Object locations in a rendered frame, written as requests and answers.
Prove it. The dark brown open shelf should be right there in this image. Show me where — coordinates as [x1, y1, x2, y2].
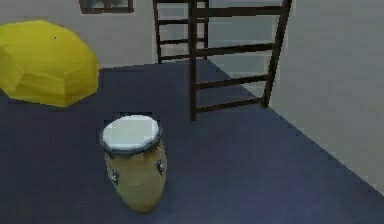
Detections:
[152, 0, 294, 122]

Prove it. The tan conga drum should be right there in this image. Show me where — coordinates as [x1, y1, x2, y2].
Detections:
[99, 114, 168, 215]

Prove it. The yellow beanbag seat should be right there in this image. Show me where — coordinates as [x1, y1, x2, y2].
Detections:
[0, 19, 100, 108]

